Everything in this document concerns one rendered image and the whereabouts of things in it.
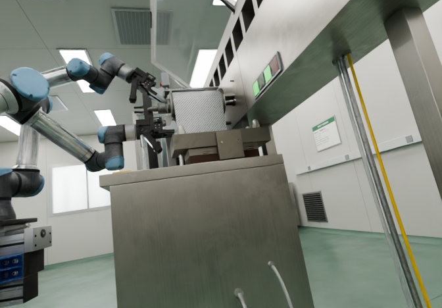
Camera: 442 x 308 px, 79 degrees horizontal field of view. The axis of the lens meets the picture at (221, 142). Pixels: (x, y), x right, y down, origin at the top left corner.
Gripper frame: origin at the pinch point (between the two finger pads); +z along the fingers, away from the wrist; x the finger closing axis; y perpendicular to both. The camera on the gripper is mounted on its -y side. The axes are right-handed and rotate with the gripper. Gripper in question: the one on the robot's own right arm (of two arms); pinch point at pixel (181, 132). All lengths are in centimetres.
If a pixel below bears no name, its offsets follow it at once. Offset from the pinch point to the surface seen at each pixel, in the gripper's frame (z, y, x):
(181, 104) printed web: 1.6, 13.4, -0.2
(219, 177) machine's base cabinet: 7.7, -25.0, -26.0
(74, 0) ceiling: -69, 171, 118
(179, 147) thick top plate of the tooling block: -4.4, -11.1, -20.0
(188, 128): 3.2, 1.9, -0.2
